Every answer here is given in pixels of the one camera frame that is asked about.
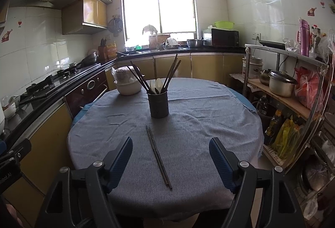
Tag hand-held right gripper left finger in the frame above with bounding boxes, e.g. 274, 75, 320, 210
34, 136, 134, 228

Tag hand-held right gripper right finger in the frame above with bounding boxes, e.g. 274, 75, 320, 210
209, 137, 307, 228

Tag dark chopstick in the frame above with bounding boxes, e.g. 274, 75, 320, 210
146, 126, 169, 187
130, 61, 154, 94
148, 126, 173, 190
127, 67, 152, 93
163, 54, 178, 93
165, 60, 182, 92

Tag dark metal utensil holder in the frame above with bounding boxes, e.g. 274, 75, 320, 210
147, 89, 169, 119

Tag white bowl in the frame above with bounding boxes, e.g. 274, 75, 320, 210
1, 102, 18, 120

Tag round table with grey cloth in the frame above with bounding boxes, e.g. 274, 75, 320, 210
67, 77, 263, 219

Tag blue under cloth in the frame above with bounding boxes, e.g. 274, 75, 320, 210
72, 89, 255, 126

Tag dark oil bottle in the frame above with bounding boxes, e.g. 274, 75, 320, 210
264, 109, 282, 137

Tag yellow plastic bag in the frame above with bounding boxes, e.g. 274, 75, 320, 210
272, 115, 302, 160

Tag clear plastic bottle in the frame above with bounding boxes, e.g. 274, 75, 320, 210
258, 94, 269, 116

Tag white pot in plastic wrap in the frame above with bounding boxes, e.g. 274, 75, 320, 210
111, 66, 143, 96

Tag dark red built-in oven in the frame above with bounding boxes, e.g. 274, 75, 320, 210
64, 68, 109, 116

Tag black gas stove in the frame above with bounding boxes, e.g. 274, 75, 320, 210
19, 62, 106, 103

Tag small steel pot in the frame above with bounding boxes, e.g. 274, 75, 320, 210
259, 69, 273, 86

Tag steel pot with lid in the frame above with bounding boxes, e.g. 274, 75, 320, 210
268, 70, 298, 98

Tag metal shelf rack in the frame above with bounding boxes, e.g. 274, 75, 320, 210
230, 43, 335, 221

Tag white rice cooker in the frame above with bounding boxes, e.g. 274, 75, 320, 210
242, 55, 264, 80

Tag steel pot on stove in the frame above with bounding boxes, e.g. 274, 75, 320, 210
81, 50, 100, 65

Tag yellow oil bottle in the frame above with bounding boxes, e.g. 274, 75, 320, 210
106, 41, 118, 58

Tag wooden knife block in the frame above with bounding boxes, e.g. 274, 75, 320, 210
98, 38, 107, 59

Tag red plastic bag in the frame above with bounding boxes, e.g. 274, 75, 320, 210
294, 67, 321, 110

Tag black kitchen countertop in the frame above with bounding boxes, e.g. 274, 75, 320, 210
0, 46, 247, 139

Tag steel sink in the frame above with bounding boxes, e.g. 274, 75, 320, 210
126, 47, 188, 55

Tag steel mixing bowl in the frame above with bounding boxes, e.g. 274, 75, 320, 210
186, 39, 204, 48

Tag brown cardboard box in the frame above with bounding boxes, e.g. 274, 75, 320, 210
148, 34, 171, 49

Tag black microwave oven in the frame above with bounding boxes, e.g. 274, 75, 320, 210
203, 28, 240, 48

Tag black induction cooker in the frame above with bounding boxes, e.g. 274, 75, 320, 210
258, 41, 286, 51

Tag white dishes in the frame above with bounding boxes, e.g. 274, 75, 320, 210
163, 37, 181, 50

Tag grey rag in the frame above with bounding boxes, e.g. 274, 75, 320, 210
142, 24, 159, 35

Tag white crumpled plastic bag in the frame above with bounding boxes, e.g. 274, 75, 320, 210
282, 38, 300, 54

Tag green plastic basin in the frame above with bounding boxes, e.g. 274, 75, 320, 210
214, 21, 235, 29

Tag purple thermos bottle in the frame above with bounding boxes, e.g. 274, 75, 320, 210
297, 18, 311, 57

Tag clear plastic bag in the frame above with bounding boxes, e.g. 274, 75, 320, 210
318, 33, 335, 63

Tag brown sauce bottle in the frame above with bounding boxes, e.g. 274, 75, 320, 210
311, 25, 321, 53

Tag kitchen window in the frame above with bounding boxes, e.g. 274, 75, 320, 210
121, 0, 198, 47

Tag round wire rack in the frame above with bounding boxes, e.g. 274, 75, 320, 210
108, 15, 123, 37

